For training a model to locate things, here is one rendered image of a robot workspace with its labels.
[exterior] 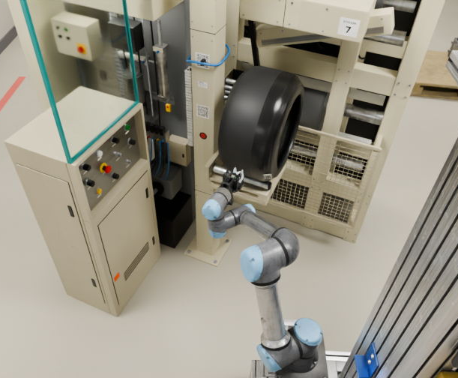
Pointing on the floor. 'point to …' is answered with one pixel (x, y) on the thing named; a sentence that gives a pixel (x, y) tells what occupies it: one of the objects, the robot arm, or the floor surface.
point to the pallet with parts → (441, 73)
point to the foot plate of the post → (208, 254)
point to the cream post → (206, 20)
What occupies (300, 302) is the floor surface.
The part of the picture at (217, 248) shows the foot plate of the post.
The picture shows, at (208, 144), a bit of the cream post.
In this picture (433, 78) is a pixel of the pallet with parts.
